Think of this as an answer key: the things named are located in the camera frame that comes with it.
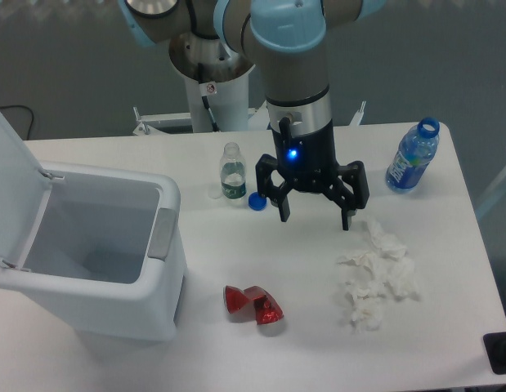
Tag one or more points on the white trash bin lid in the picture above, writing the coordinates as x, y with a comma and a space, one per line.
25, 189

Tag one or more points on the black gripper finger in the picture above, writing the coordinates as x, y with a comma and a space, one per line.
347, 187
266, 188

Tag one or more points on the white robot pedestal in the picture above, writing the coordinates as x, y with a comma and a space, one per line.
216, 81

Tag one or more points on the white table frame bracket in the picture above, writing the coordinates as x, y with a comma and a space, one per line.
155, 124

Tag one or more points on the crushed red can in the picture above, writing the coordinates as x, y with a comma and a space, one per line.
266, 309

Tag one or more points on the black device at table edge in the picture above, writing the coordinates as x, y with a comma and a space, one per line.
495, 344

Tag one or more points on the white bottle cap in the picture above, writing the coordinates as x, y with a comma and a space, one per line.
215, 193

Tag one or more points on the white trash bin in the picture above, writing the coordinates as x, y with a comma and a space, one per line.
107, 257

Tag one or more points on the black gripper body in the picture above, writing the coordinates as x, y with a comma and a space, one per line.
308, 162

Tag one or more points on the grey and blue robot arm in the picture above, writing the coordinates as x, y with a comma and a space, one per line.
286, 41

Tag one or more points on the blue bottle cap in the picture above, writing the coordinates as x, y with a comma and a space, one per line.
256, 202

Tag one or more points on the crumpled white tissue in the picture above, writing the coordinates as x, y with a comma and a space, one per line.
383, 270

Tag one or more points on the clear bottle green label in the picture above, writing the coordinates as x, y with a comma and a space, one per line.
232, 173

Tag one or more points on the blue plastic bottle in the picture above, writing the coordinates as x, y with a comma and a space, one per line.
416, 150

